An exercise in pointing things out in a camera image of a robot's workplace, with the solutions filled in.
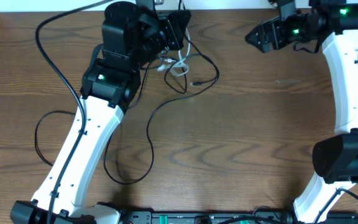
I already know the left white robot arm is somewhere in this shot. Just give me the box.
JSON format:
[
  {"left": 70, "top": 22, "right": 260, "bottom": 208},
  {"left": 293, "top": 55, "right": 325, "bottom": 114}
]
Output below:
[{"left": 10, "top": 1, "right": 191, "bottom": 223}]

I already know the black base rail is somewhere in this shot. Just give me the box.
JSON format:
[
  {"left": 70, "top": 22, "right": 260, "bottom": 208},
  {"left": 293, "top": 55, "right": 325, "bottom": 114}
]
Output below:
[{"left": 119, "top": 208, "right": 358, "bottom": 224}]

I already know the white cable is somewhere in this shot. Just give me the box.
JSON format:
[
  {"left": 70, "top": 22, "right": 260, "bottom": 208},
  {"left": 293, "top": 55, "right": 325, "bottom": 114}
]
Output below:
[{"left": 157, "top": 27, "right": 192, "bottom": 77}]

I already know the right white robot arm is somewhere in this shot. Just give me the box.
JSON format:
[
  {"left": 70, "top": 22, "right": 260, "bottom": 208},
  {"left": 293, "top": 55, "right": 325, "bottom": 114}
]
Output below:
[{"left": 245, "top": 0, "right": 358, "bottom": 223}]

